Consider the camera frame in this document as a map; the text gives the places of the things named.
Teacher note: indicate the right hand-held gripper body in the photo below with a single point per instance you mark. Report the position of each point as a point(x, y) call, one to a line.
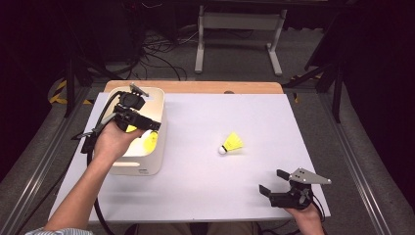
point(288, 197)

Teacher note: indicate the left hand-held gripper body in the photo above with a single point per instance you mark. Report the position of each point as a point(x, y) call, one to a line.
point(129, 104)

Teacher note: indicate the yellow shuttlecock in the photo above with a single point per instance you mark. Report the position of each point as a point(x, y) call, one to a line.
point(131, 128)
point(150, 141)
point(233, 142)

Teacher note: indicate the white plastic bin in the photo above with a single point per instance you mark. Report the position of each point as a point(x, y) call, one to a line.
point(147, 166)

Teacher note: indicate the person's right hand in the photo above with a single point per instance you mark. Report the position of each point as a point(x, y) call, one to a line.
point(305, 222)

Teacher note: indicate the person's left hand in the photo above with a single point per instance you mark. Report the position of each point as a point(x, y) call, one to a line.
point(112, 143)

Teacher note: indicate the white board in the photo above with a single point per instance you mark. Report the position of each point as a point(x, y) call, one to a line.
point(228, 189)

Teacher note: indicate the black tripod stand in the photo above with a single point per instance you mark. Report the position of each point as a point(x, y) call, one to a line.
point(69, 91)
point(337, 98)

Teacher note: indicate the yellow black floor tape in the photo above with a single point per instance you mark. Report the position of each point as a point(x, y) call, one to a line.
point(58, 98)

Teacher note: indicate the striped shirt sleeve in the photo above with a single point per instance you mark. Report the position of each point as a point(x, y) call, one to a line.
point(58, 231)

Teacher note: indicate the white metal stand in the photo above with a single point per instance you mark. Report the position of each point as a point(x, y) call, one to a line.
point(241, 21)

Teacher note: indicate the aluminium rail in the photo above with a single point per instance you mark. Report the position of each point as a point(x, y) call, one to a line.
point(355, 169)
point(29, 186)

